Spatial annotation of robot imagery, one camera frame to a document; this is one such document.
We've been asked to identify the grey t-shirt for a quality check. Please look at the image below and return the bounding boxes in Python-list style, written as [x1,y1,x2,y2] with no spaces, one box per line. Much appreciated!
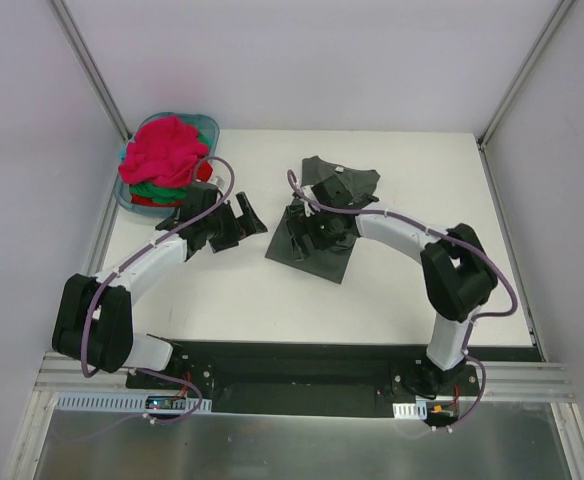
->
[265,156,380,284]

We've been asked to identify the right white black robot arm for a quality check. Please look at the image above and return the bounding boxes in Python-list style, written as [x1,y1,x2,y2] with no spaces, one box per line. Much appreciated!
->
[283,175,498,399]

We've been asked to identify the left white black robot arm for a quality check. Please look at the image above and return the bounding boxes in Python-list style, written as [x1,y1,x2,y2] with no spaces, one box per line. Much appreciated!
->
[52,183,267,389]

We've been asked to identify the red t-shirt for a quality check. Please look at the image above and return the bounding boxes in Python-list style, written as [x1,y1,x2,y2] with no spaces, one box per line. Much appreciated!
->
[119,155,213,207]

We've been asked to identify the green t-shirt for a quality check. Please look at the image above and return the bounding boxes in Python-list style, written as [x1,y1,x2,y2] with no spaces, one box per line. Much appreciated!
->
[119,127,213,205]

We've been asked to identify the pink t-shirt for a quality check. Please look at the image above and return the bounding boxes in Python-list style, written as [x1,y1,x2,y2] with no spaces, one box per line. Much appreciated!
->
[119,115,210,189]

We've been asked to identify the blue plastic basket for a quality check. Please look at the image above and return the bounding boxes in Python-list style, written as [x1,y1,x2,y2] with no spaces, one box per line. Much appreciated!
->
[114,112,220,218]

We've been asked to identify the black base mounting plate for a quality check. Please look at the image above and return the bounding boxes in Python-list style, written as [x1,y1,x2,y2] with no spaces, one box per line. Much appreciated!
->
[66,337,543,417]

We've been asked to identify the right white cable duct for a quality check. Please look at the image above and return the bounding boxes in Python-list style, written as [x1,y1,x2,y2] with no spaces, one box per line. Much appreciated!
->
[392,402,428,421]

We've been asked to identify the aluminium front rail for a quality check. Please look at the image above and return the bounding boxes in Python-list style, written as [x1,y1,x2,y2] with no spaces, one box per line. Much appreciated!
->
[33,352,577,403]

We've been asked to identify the left aluminium frame post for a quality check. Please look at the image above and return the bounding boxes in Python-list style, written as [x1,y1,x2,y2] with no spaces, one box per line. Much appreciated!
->
[47,0,131,140]

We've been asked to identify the aluminium frame post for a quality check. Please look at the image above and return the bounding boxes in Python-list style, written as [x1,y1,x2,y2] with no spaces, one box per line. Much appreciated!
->
[47,0,131,140]
[476,0,576,151]

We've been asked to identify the right aluminium frame post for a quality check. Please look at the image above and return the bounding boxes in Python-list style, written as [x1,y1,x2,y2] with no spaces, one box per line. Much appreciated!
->
[476,0,576,151]

